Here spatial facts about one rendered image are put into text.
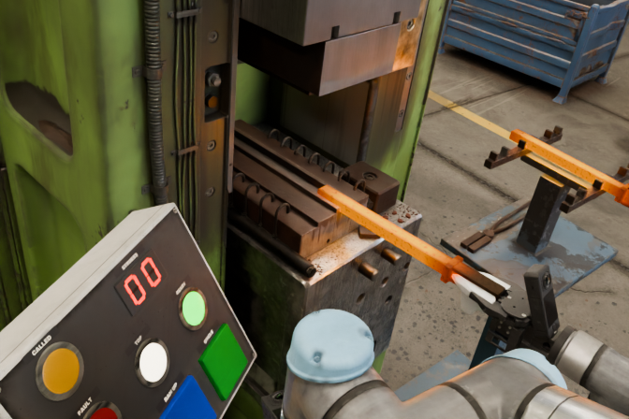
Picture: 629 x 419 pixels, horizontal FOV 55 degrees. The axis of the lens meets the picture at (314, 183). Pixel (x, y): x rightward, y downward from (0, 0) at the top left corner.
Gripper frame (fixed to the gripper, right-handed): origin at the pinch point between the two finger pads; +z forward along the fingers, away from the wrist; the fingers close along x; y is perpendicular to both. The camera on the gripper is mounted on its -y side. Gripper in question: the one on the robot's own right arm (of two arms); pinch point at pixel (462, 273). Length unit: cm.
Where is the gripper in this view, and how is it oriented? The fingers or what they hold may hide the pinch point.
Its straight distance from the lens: 110.5
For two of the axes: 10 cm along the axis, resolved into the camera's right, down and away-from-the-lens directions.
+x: 6.9, -3.3, 6.4
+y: -1.0, 8.4, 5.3
